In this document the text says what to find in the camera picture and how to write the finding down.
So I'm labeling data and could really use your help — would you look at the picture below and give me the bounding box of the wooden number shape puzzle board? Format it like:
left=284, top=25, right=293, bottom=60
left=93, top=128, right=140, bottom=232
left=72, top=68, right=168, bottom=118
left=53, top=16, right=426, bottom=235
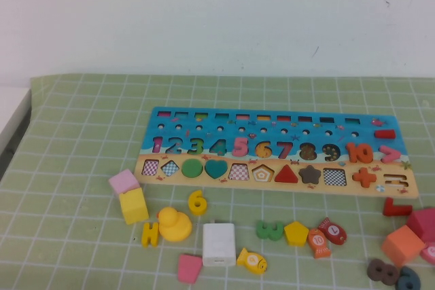
left=133, top=105, right=421, bottom=199

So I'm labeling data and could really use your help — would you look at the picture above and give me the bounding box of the pink number five piece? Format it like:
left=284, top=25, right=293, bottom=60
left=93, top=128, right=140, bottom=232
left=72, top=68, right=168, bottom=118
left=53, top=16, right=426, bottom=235
left=232, top=136, right=250, bottom=157

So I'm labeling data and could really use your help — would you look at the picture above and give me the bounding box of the teal heart piece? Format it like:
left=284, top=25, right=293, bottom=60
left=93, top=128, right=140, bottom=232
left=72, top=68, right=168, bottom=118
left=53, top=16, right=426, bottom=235
left=204, top=158, right=228, bottom=179

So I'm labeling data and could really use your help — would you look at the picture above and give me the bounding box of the green circle piece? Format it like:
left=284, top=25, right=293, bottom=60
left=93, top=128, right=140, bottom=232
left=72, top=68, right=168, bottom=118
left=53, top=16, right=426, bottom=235
left=181, top=158, right=204, bottom=178

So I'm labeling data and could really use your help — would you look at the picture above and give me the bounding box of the yellow number six piece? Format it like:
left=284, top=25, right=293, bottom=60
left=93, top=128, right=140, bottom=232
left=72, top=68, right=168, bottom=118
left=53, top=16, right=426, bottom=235
left=188, top=189, right=208, bottom=216

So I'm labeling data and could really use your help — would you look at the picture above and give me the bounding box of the red triangle piece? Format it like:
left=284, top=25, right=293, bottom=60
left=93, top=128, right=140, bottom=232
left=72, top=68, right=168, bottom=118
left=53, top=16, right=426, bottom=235
left=273, top=163, right=300, bottom=183

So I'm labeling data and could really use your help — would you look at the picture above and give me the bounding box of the green number three piece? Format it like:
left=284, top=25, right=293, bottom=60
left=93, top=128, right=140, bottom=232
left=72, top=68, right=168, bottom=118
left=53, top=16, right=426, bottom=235
left=255, top=219, right=284, bottom=241

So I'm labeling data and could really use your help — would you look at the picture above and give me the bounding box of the yellow letter H piece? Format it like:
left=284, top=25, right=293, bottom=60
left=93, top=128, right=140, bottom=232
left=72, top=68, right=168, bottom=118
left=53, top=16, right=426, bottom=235
left=141, top=221, right=160, bottom=248

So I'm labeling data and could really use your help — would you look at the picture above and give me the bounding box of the yellow pentagon piece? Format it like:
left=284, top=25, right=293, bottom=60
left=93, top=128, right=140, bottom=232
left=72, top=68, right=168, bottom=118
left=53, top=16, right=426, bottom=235
left=283, top=221, right=310, bottom=247

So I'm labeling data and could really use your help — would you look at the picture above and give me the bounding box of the orange number ten piece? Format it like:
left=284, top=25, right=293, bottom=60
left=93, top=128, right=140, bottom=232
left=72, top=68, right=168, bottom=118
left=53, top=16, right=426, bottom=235
left=345, top=141, right=374, bottom=164

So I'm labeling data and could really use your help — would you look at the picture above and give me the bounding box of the pink trapezoid piece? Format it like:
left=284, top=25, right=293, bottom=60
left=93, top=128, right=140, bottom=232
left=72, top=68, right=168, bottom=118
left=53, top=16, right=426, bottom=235
left=177, top=253, right=203, bottom=285

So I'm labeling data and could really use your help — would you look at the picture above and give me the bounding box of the orange plus sign piece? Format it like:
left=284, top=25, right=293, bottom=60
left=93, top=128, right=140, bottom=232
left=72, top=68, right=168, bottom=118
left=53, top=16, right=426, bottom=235
left=351, top=166, right=378, bottom=188

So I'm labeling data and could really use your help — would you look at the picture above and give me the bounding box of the pink greater-than sign piece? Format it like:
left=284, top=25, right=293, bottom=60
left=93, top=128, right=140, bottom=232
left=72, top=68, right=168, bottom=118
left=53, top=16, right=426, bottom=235
left=379, top=145, right=402, bottom=164

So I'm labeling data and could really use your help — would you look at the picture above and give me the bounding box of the red number seven piece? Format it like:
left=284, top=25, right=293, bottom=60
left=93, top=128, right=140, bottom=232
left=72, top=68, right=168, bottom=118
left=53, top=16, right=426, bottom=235
left=382, top=196, right=414, bottom=217

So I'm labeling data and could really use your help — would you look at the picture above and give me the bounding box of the brown number eight piece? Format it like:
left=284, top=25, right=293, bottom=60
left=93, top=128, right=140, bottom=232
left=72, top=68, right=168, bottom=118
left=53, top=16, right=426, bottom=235
left=366, top=257, right=400, bottom=286

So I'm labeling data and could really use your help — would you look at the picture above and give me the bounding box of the dark blue number nine piece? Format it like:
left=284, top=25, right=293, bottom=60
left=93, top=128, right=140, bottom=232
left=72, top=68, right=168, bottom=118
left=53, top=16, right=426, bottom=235
left=396, top=266, right=422, bottom=290

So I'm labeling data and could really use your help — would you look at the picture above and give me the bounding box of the light pink cube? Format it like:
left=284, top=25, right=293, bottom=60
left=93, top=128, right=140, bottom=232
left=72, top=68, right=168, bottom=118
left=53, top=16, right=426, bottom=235
left=107, top=168, right=141, bottom=198

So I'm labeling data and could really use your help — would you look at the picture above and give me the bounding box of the yellow rubber duck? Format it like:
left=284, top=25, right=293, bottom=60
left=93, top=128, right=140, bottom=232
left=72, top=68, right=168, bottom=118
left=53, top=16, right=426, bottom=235
left=156, top=206, right=193, bottom=242

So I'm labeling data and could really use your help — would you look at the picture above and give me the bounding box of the yellow cube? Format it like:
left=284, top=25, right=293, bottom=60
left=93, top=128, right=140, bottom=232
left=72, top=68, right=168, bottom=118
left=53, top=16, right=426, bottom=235
left=118, top=187, right=150, bottom=225

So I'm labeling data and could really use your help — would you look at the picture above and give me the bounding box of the white power adapter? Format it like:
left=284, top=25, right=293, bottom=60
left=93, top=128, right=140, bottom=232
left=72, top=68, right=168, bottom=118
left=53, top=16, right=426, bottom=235
left=202, top=218, right=237, bottom=268

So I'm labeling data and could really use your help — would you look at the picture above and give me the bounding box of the green checkered tablecloth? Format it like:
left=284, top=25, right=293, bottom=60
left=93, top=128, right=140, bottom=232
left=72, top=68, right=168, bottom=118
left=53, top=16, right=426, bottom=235
left=0, top=72, right=435, bottom=290

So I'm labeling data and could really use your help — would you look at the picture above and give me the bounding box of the yellow wooden fish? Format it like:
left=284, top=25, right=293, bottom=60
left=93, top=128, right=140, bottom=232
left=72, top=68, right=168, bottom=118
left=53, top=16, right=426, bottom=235
left=235, top=247, right=268, bottom=275

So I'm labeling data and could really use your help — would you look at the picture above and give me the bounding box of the orange wooden fish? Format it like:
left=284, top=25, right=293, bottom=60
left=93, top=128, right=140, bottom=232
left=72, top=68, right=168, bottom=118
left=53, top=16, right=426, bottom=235
left=307, top=228, right=332, bottom=259

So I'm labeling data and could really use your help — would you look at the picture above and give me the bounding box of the red wooden fish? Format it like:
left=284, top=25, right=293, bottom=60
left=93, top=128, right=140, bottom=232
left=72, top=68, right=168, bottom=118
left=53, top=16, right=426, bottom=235
left=317, top=217, right=347, bottom=247

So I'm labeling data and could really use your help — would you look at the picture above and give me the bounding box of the orange cube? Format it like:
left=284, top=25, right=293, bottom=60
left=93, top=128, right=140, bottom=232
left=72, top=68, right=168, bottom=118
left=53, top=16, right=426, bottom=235
left=380, top=224, right=425, bottom=269

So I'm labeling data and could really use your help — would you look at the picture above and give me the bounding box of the magenta cube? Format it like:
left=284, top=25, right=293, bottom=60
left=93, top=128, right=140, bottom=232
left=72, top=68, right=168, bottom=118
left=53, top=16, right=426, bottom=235
left=405, top=206, right=435, bottom=244

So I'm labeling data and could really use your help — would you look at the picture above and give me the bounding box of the pink wooden fish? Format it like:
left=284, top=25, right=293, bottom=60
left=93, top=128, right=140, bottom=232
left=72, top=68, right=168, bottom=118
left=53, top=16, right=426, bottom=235
left=419, top=240, right=435, bottom=266

